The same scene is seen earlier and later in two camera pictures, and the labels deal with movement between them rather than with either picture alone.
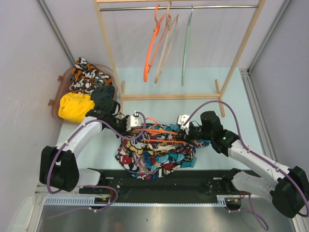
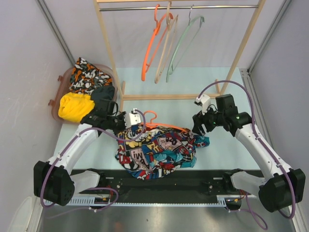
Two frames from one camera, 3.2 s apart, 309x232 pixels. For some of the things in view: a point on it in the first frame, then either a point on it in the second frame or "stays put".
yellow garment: [73, 106] stays put
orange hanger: [169, 141] -> [151, 124]
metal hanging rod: [162, 8] stays put
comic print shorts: [154, 151] stays put
